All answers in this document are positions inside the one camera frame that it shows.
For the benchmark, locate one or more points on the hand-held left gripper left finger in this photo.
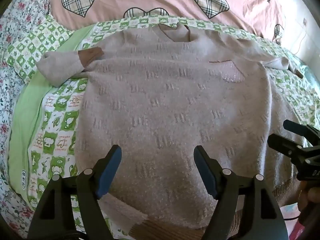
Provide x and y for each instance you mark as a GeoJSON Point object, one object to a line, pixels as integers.
{"type": "Point", "coordinates": [110, 170]}

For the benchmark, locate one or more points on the beige knitted sweater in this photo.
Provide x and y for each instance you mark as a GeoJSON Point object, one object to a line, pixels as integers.
{"type": "Point", "coordinates": [162, 100]}

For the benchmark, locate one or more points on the person's right hand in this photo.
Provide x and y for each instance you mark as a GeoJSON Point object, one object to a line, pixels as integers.
{"type": "Point", "coordinates": [311, 200]}

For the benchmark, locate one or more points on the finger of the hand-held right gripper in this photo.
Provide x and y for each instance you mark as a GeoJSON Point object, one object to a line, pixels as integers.
{"type": "Point", "coordinates": [300, 128]}
{"type": "Point", "coordinates": [282, 142]}

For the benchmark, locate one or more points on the green checkered blanket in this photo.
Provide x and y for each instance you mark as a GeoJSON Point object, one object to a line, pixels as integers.
{"type": "Point", "coordinates": [57, 120]}

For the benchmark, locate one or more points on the floral bed sheet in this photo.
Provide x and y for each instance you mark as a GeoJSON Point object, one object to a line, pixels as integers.
{"type": "Point", "coordinates": [15, 30]}

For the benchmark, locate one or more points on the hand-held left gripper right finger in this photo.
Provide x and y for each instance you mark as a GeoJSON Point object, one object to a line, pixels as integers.
{"type": "Point", "coordinates": [206, 171]}

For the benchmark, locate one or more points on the light blue cloth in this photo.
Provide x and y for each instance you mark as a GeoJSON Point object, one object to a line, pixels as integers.
{"type": "Point", "coordinates": [311, 73]}

